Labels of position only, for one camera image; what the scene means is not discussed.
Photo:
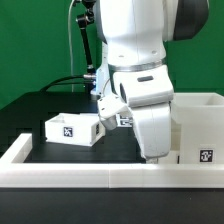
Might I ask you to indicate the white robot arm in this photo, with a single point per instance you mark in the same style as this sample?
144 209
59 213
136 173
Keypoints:
135 32

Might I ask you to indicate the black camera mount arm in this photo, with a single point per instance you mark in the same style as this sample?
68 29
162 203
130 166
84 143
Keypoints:
83 20

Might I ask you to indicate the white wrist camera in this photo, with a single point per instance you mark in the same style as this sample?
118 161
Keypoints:
143 88

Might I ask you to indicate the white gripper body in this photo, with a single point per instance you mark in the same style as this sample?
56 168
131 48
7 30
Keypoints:
152 128

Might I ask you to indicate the white drawer cabinet frame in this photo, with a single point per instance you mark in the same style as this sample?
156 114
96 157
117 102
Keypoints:
197 129

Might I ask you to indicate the rear white drawer box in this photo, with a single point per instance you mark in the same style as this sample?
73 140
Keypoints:
83 129

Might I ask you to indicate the white fiducial marker sheet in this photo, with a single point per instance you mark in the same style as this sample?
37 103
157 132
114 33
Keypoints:
121 121

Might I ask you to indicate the white workspace border frame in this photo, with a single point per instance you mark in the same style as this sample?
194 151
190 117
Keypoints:
15 172

